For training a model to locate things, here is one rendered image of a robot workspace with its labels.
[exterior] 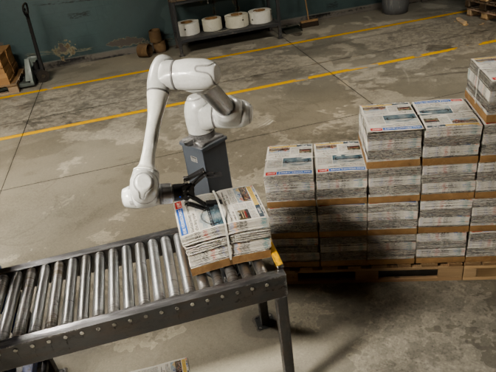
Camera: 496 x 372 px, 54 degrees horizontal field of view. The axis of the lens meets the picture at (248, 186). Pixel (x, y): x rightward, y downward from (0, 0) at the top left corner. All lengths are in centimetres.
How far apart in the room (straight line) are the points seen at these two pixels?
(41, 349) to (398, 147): 196
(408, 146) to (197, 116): 116
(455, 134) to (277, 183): 98
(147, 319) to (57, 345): 37
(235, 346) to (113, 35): 697
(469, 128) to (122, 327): 194
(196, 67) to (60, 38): 707
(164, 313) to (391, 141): 146
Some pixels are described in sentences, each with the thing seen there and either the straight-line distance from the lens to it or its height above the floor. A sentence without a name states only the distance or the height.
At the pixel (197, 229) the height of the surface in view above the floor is 103.
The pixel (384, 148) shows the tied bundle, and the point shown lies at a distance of 275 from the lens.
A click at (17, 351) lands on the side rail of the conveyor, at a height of 76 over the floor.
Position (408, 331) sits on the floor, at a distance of 303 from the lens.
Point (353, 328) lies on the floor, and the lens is 301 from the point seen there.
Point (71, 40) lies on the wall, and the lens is 915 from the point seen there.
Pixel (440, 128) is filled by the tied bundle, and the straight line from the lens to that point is 276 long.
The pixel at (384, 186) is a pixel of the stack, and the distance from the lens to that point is 286.
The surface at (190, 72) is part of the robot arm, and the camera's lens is 219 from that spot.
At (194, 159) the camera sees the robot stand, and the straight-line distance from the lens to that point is 292.
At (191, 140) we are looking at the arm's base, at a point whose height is 103.
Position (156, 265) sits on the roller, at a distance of 233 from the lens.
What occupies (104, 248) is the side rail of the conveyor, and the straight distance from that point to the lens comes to 254.
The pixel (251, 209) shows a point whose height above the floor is 103.
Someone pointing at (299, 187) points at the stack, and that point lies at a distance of 282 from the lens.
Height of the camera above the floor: 222
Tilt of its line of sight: 31 degrees down
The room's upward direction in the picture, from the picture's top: 8 degrees counter-clockwise
